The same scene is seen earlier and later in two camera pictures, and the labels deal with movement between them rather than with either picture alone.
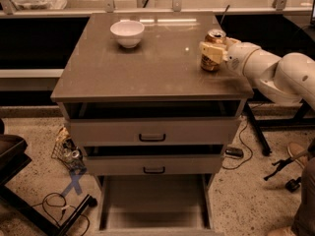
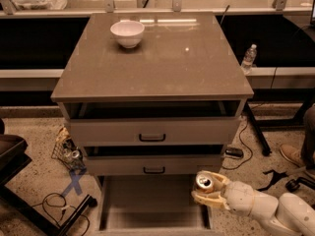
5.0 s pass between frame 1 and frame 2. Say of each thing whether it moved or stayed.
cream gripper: moved
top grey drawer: stayed
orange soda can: moved
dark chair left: stayed
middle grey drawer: stayed
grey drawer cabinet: stayed
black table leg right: stayed
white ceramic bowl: stayed
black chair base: moved
